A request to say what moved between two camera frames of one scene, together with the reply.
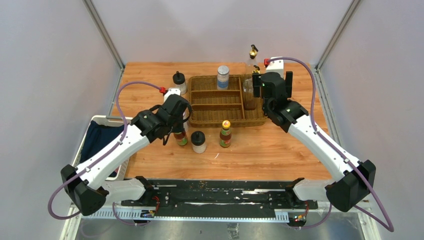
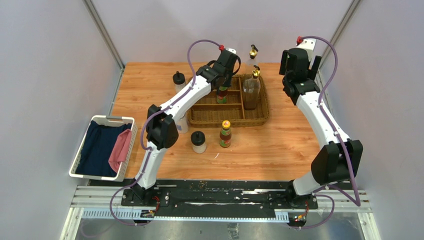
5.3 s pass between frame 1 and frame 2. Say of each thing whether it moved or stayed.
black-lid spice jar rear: stayed
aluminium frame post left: stayed
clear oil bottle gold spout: stayed
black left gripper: moved
